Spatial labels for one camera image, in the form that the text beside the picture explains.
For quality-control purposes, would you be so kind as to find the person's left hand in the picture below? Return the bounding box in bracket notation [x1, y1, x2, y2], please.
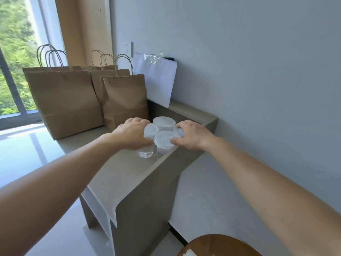
[112, 118, 154, 151]

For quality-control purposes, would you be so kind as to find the person's right hand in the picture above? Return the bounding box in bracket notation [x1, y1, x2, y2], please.
[170, 120, 214, 151]

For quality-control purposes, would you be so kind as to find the person's left forearm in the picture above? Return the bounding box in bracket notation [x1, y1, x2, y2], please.
[0, 132, 121, 256]

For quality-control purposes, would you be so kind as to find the person's right forearm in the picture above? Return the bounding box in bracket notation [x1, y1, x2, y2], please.
[206, 136, 341, 256]

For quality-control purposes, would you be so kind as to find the beige wooden cabinet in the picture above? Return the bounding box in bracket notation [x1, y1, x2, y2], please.
[57, 100, 219, 256]

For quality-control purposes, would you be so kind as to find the small brown paper bag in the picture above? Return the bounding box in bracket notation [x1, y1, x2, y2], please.
[102, 54, 149, 132]

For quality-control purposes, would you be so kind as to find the white paper sheet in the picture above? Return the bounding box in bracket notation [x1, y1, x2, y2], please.
[132, 52, 178, 108]

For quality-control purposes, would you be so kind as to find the black flat device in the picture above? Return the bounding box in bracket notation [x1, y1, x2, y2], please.
[150, 54, 175, 62]

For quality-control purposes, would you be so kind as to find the crumpled clear plastic wrap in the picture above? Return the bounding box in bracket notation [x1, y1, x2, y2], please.
[143, 53, 168, 64]

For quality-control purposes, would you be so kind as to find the large brown paper bag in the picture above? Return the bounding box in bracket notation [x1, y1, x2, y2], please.
[22, 44, 104, 141]

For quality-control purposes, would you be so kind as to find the round brown wooden stool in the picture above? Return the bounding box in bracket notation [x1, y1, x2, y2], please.
[177, 234, 263, 256]

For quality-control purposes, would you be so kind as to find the grey window frame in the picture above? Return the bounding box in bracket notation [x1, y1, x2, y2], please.
[0, 0, 67, 130]

